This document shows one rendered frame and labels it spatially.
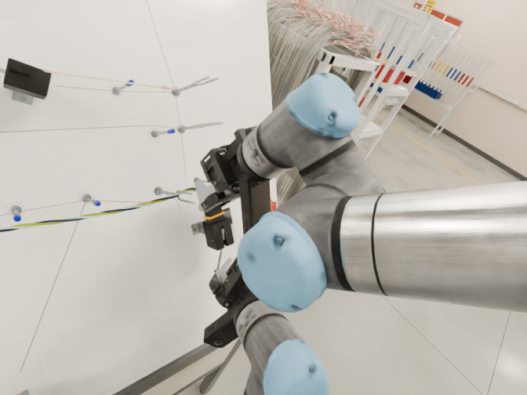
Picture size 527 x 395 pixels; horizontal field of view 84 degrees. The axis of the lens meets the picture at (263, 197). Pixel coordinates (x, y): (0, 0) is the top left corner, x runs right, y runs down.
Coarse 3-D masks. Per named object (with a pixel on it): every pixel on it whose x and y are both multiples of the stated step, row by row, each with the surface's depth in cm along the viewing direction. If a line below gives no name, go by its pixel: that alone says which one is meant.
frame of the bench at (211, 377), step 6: (240, 342) 106; (234, 348) 107; (228, 354) 109; (228, 360) 115; (216, 366) 110; (222, 366) 116; (210, 372) 111; (216, 372) 120; (198, 378) 106; (210, 378) 125; (216, 378) 127; (192, 384) 106; (204, 384) 132; (210, 384) 128; (180, 390) 102; (204, 390) 133
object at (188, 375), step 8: (232, 344) 101; (216, 352) 95; (224, 352) 102; (200, 360) 90; (208, 360) 96; (216, 360) 103; (224, 360) 111; (184, 368) 86; (192, 368) 91; (200, 368) 97; (208, 368) 104; (176, 376) 87; (184, 376) 92; (192, 376) 98; (200, 376) 106; (160, 384) 82; (168, 384) 87; (176, 384) 93; (184, 384) 99; (144, 392) 78; (152, 392) 83; (160, 392) 88; (168, 392) 93
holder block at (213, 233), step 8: (208, 224) 58; (216, 224) 57; (224, 224) 59; (208, 232) 59; (216, 232) 58; (224, 232) 59; (208, 240) 60; (216, 240) 58; (224, 240) 60; (232, 240) 60; (216, 248) 58
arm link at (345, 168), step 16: (352, 144) 33; (320, 160) 32; (336, 160) 32; (352, 160) 32; (304, 176) 35; (320, 176) 32; (336, 176) 31; (352, 176) 31; (368, 176) 33; (352, 192) 29; (368, 192) 31; (384, 192) 34
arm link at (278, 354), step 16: (256, 320) 41; (272, 320) 40; (256, 336) 39; (272, 336) 37; (288, 336) 37; (256, 352) 37; (272, 352) 35; (288, 352) 34; (304, 352) 35; (256, 368) 36; (272, 368) 33; (288, 368) 32; (304, 368) 32; (320, 368) 33; (256, 384) 35; (272, 384) 32; (288, 384) 31; (304, 384) 32; (320, 384) 33
